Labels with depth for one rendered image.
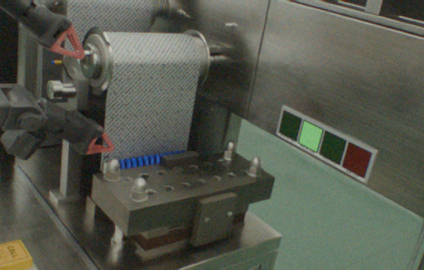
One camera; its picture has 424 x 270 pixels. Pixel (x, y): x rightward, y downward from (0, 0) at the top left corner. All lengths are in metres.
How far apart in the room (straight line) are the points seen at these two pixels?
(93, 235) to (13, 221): 0.18
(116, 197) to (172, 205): 0.11
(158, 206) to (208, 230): 0.15
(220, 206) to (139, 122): 0.27
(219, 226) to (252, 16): 0.49
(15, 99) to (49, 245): 0.32
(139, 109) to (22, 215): 0.35
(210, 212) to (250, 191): 0.13
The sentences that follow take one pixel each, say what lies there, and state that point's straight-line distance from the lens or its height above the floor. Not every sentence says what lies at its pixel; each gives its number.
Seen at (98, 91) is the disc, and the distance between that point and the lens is 1.09.
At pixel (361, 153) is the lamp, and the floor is 1.20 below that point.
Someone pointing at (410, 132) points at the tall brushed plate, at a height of 1.28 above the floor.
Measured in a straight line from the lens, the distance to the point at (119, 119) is 1.10.
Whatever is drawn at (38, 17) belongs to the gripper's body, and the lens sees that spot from 1.00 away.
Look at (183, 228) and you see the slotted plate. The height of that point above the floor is 0.94.
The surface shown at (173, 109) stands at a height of 1.15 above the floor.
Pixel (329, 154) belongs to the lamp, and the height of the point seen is 1.17.
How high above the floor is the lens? 1.53
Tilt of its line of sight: 21 degrees down
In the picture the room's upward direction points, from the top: 10 degrees clockwise
